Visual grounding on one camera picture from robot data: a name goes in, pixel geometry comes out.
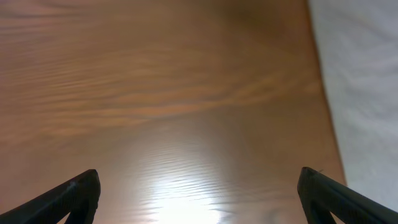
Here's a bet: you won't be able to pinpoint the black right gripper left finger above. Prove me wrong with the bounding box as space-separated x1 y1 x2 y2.
1 169 101 224

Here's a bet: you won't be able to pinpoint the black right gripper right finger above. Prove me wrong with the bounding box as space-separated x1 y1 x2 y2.
297 167 397 224

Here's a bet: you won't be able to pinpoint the khaki beige shorts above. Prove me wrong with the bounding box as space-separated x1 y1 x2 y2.
309 0 397 210

